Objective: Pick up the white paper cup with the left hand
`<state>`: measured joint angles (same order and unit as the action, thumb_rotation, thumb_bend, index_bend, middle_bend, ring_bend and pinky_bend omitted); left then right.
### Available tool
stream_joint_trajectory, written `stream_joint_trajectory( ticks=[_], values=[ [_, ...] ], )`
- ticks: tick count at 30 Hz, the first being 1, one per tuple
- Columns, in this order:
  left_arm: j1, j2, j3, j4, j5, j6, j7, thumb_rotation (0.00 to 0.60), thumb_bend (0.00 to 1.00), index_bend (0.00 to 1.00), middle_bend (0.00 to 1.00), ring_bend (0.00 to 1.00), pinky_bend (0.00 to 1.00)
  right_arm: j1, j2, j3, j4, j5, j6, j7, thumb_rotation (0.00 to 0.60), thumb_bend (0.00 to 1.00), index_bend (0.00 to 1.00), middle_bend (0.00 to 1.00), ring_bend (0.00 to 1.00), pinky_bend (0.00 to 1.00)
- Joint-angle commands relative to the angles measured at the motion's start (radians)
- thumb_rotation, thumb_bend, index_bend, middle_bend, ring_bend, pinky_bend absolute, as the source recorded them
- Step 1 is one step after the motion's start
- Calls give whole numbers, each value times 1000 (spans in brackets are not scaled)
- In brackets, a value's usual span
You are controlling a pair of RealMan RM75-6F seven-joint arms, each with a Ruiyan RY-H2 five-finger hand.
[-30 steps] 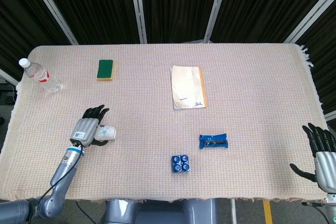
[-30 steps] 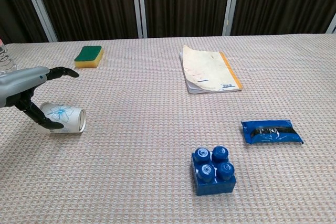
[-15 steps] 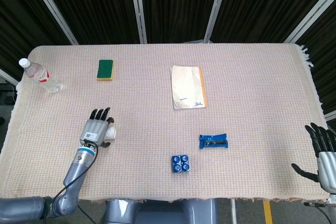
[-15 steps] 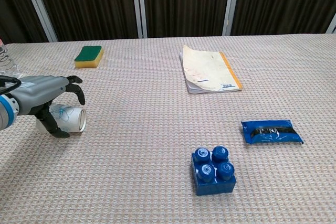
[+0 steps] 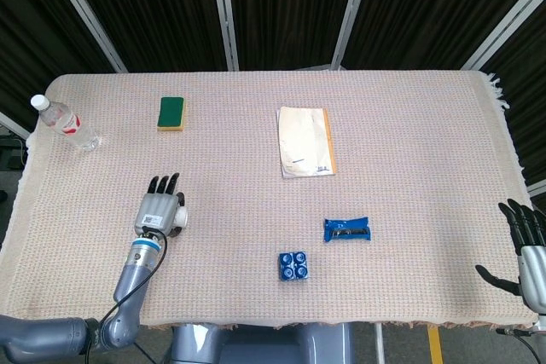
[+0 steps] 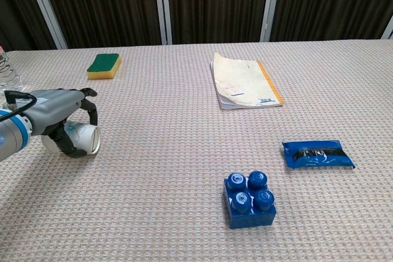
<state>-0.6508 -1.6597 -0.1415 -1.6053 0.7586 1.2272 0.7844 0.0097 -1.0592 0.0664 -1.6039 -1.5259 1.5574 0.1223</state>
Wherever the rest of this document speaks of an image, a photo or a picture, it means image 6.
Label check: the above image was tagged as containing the clear plastic water bottle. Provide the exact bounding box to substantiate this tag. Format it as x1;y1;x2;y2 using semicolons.
0;45;25;94

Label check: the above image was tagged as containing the patterned beige tablecloth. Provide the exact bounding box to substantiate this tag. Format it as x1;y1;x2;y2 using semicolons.
0;38;393;262

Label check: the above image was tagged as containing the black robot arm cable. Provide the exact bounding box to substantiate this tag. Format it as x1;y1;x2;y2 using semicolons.
0;90;37;123

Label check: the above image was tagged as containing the blue four-stud building block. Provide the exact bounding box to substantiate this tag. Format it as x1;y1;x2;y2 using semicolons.
223;171;277;229

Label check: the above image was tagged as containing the grey partition frame post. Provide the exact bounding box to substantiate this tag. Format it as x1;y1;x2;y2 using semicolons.
152;0;173;45
22;0;68;50
383;15;393;40
259;0;283;42

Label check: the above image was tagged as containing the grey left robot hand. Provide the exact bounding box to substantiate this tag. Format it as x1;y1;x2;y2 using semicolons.
17;88;99;159

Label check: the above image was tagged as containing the white printed paper cup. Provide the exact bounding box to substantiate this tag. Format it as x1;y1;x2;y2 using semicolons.
41;121;101;156

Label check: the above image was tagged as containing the worn notebook with orange spine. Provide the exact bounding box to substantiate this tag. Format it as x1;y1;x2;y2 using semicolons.
209;52;284;110

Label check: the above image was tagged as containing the blue tissue packet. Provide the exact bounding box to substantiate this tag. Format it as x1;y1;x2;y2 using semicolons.
281;139;357;170

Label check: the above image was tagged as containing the green and yellow sponge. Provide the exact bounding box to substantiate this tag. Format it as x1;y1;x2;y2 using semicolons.
87;53;122;81

